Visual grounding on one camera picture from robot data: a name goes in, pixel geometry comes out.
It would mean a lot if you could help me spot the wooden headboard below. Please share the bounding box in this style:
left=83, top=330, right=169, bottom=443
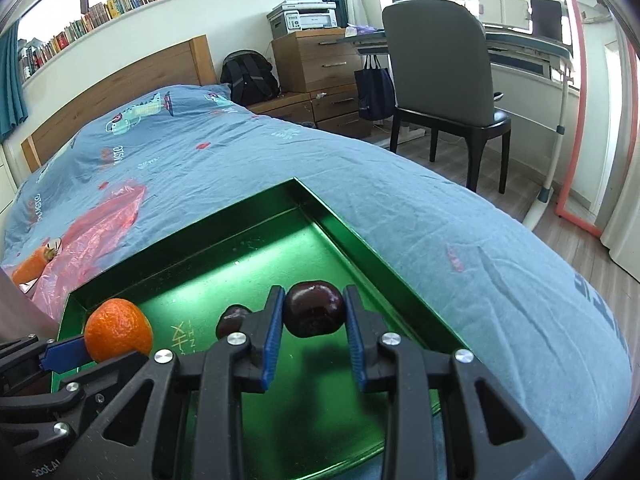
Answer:
left=21, top=35, right=218, bottom=172

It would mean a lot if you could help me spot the dark blue tote bag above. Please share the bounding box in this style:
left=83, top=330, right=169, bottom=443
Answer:
left=355, top=54, right=396, bottom=122

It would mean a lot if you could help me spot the white printer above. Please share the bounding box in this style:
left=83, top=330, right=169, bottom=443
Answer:
left=267, top=0, right=337, bottom=39

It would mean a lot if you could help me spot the wooden drawer cabinet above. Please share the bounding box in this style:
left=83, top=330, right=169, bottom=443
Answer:
left=250, top=28, right=374, bottom=139

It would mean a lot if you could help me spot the pink plastic sheet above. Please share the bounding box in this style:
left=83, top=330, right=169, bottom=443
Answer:
left=32, top=181, right=146, bottom=323

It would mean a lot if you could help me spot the grey desk chair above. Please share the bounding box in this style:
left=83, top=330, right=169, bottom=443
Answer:
left=382, top=0, right=512, bottom=194

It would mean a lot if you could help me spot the teal curtain left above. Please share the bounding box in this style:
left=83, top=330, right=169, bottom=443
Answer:
left=0, top=22, right=28, bottom=141

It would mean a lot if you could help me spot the green metal tray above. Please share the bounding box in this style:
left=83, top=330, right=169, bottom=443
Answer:
left=58, top=180, right=463, bottom=479

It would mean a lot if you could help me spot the black backpack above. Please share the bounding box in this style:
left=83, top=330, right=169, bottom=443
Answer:
left=220, top=50, right=280, bottom=107

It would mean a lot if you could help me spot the dark plum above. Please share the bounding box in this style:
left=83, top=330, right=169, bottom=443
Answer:
left=282, top=281, right=346, bottom=338
left=215, top=304, right=252, bottom=339

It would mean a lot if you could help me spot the bumpy mandarin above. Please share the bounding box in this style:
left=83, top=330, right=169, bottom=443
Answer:
left=84, top=298, right=153, bottom=363

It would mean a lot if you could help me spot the blue patterned bed cover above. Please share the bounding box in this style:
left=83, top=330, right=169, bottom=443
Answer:
left=1, top=84, right=632, bottom=479

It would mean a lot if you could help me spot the pink framed mirror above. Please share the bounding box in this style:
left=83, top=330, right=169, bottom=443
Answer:
left=554, top=0, right=606, bottom=239

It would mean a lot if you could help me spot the white desk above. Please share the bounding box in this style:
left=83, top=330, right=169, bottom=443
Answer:
left=339, top=24, right=576, bottom=231

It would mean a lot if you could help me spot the white patterned plate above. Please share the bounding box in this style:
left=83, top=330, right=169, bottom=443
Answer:
left=42, top=237, right=62, bottom=261

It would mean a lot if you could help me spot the large carrot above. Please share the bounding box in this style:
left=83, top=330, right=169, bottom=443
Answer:
left=12, top=246, right=56, bottom=286

